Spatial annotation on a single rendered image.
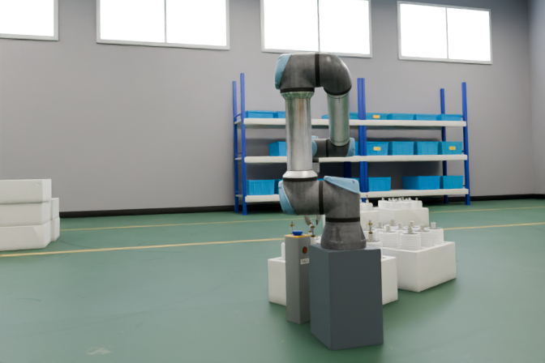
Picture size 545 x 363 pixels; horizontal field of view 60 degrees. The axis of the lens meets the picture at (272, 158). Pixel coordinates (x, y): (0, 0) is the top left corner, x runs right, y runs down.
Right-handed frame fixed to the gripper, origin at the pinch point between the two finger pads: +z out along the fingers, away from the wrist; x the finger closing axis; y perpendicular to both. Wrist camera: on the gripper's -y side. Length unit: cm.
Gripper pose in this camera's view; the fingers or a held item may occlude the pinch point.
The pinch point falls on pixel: (313, 222)
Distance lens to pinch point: 194.1
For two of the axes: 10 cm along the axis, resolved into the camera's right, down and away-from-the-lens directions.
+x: -9.5, 0.1, -3.0
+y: -3.0, 0.4, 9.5
